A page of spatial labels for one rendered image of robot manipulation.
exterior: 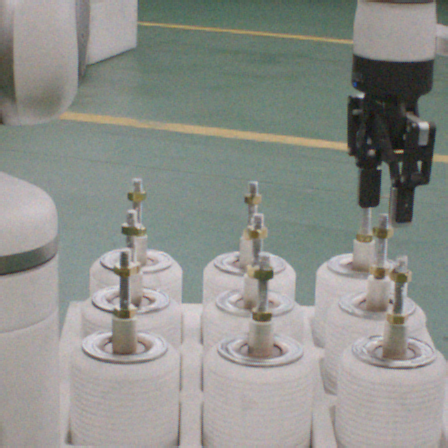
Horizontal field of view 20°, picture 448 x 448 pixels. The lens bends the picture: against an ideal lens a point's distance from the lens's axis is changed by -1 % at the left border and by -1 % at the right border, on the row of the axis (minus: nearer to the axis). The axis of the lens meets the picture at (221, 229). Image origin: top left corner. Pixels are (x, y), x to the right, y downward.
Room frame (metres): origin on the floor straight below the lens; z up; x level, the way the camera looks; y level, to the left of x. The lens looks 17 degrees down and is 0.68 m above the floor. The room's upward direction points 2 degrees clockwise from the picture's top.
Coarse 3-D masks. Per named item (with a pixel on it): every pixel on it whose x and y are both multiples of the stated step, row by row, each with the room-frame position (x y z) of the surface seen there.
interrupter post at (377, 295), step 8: (368, 280) 1.18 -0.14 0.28; (376, 280) 1.18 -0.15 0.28; (384, 280) 1.18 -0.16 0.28; (368, 288) 1.18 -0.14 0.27; (376, 288) 1.17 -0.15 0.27; (384, 288) 1.17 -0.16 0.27; (368, 296) 1.18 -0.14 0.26; (376, 296) 1.17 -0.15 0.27; (384, 296) 1.17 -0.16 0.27; (368, 304) 1.18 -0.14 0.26; (376, 304) 1.17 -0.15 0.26; (384, 304) 1.17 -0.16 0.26
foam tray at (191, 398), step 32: (192, 320) 1.32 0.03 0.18; (64, 352) 1.22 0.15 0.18; (192, 352) 1.23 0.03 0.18; (320, 352) 1.24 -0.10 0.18; (64, 384) 1.14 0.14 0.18; (192, 384) 1.15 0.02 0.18; (320, 384) 1.16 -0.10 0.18; (64, 416) 1.06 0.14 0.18; (192, 416) 1.08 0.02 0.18; (320, 416) 1.08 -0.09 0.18
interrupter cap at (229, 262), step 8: (224, 256) 1.32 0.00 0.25; (232, 256) 1.32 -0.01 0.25; (272, 256) 1.32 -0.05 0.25; (216, 264) 1.29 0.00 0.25; (224, 264) 1.29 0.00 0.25; (232, 264) 1.30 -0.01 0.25; (272, 264) 1.30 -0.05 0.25; (280, 264) 1.30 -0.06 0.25; (224, 272) 1.27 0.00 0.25; (232, 272) 1.27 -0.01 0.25; (240, 272) 1.26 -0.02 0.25; (280, 272) 1.28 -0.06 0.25
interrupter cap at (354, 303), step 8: (344, 296) 1.20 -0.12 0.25; (352, 296) 1.20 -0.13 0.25; (360, 296) 1.20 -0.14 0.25; (392, 296) 1.21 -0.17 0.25; (344, 304) 1.18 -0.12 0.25; (352, 304) 1.18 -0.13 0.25; (360, 304) 1.19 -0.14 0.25; (392, 304) 1.19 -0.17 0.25; (408, 304) 1.19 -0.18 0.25; (344, 312) 1.16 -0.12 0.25; (352, 312) 1.16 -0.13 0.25; (360, 312) 1.16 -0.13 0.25; (368, 312) 1.16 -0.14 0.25; (376, 312) 1.16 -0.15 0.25; (384, 312) 1.16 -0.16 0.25; (408, 312) 1.16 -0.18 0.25; (384, 320) 1.15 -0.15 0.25
